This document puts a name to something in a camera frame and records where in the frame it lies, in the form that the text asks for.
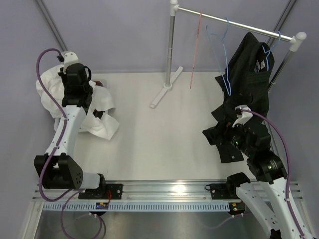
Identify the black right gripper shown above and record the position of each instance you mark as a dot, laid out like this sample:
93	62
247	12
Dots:
212	134

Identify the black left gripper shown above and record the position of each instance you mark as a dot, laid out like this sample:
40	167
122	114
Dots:
66	89

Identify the white shirt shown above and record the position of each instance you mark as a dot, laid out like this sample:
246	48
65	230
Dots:
53	84

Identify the blue wire hanger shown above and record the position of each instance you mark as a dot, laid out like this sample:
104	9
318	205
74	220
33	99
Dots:
270	50
225	76

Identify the pink wire hanger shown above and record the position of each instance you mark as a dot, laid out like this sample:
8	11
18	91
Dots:
196	50

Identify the red plaid shirt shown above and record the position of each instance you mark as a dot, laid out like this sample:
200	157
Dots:
99	83

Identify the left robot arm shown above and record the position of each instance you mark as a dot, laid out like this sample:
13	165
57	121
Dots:
57	168

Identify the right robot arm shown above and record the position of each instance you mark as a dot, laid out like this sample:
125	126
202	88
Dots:
281	219

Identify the black pinstripe shirt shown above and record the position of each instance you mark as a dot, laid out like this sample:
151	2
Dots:
249	80

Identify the white plastic basket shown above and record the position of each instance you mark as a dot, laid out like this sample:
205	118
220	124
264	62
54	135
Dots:
104	85

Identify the metal clothes rack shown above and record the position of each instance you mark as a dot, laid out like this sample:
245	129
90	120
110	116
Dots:
295	43

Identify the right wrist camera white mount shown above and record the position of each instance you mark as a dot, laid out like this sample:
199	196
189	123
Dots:
243	113

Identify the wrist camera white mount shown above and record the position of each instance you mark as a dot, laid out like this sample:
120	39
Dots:
69	58
243	113

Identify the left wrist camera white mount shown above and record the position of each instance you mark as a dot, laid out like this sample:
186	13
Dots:
69	58

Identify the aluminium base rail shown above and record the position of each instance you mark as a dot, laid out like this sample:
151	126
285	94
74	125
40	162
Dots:
170	191

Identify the white slotted cable duct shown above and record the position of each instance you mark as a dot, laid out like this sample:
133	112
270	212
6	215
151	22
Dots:
138	207

